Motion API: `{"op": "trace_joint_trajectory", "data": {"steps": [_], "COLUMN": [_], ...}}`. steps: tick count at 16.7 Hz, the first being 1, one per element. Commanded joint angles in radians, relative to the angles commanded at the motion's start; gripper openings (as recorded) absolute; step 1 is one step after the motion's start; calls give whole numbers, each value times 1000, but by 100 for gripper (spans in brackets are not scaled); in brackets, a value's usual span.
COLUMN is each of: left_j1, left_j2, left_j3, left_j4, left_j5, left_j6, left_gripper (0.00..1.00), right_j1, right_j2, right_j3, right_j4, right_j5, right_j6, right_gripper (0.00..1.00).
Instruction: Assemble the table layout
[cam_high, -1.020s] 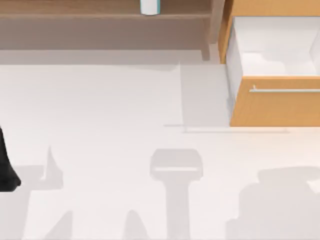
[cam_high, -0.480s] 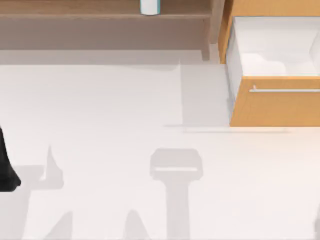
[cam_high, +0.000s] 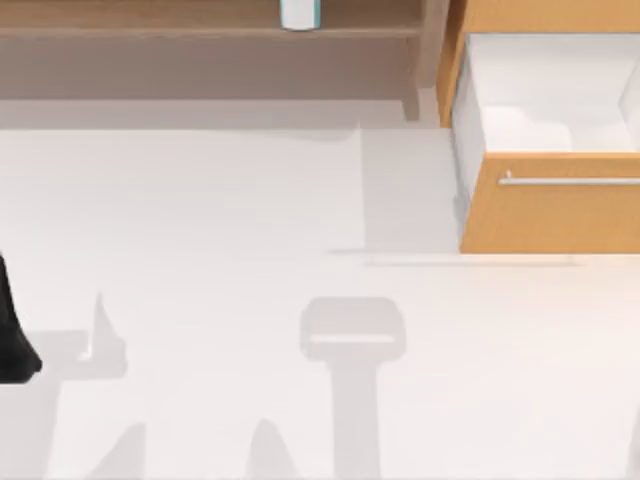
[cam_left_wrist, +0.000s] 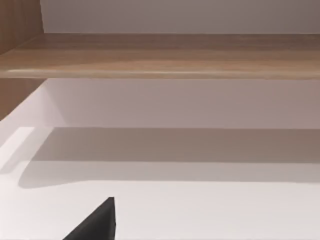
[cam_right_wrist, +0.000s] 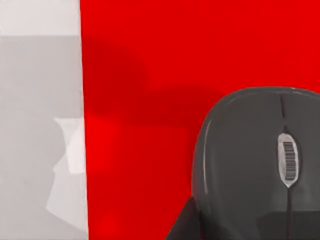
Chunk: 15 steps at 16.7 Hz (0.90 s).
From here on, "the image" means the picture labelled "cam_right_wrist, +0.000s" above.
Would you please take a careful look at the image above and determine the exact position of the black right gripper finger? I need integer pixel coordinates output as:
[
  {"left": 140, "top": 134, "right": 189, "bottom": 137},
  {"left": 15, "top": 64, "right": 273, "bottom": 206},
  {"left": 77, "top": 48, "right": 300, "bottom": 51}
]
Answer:
[{"left": 165, "top": 196, "right": 204, "bottom": 240}]

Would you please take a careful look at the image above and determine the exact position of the dark grey computer mouse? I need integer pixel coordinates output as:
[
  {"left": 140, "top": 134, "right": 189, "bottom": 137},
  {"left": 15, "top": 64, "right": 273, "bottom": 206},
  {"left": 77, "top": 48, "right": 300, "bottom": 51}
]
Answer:
[{"left": 191, "top": 86, "right": 320, "bottom": 240}]

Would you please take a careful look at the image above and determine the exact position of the red mat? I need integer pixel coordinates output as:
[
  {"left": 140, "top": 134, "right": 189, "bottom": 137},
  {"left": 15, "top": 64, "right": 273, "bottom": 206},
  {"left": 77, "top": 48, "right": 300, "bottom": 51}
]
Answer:
[{"left": 79, "top": 0, "right": 320, "bottom": 240}]

